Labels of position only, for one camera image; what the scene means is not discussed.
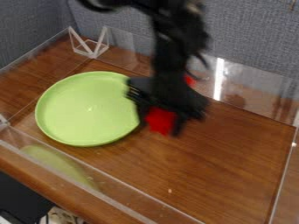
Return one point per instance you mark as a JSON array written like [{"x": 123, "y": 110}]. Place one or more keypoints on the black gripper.
[{"x": 171, "y": 94}]

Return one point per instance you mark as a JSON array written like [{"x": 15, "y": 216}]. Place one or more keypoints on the red star-shaped bar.
[{"x": 159, "y": 118}]

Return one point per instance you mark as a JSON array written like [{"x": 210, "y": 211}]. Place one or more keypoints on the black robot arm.
[{"x": 179, "y": 30}]

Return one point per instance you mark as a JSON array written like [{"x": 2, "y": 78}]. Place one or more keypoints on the green round plate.
[{"x": 83, "y": 111}]

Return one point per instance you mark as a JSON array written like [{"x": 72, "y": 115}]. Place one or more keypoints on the clear acrylic enclosure wall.
[{"x": 227, "y": 172}]

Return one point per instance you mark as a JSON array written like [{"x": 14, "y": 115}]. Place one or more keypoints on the clear acrylic corner bracket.
[{"x": 87, "y": 47}]

